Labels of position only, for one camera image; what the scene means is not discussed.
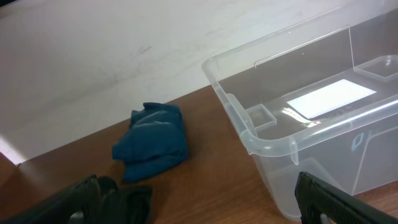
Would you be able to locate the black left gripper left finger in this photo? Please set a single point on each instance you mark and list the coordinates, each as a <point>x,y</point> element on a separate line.
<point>78,203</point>

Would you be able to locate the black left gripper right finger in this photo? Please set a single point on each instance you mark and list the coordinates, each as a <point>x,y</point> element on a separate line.
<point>321,202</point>

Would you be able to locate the dark blue taped knit garment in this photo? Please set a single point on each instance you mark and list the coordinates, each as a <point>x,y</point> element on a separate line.
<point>155,142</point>

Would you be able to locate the small black folded garment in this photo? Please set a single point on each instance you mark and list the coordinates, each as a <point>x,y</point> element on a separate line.
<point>129,205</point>

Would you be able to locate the clear plastic storage bin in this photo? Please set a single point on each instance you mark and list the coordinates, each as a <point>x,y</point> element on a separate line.
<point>353,147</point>

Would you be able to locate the white label in bin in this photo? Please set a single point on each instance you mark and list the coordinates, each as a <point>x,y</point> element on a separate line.
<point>329,98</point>

